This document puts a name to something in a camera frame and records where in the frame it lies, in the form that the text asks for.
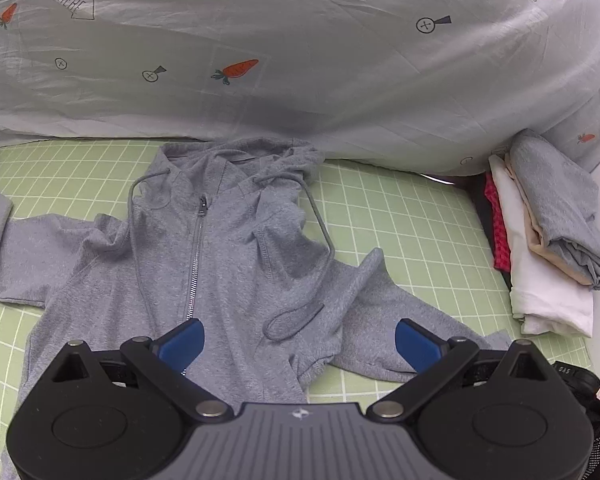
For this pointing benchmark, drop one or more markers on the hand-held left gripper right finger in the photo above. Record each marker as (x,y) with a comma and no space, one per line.
(417,345)

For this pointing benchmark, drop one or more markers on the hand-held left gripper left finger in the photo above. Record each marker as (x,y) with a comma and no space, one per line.
(182,345)

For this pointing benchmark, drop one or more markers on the grey zip hoodie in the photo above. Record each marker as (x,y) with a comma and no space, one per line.
(230,260)

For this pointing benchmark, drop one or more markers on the green grid mat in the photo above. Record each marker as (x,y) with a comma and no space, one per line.
(420,230)

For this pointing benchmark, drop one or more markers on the folded white garment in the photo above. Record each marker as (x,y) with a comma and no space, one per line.
(545,300)

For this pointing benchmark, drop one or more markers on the folded red garment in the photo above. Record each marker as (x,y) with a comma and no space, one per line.
(500,230)

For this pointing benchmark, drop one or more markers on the folded beige garment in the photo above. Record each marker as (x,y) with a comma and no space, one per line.
(530,240)

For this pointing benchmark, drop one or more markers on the black mesh item with tag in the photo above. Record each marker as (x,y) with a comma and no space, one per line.
(575,380)

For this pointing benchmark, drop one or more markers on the folded grey garment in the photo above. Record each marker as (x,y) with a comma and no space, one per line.
(555,200)

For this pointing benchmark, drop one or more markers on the grey carrot print sheet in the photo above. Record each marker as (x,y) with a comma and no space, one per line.
(330,60)

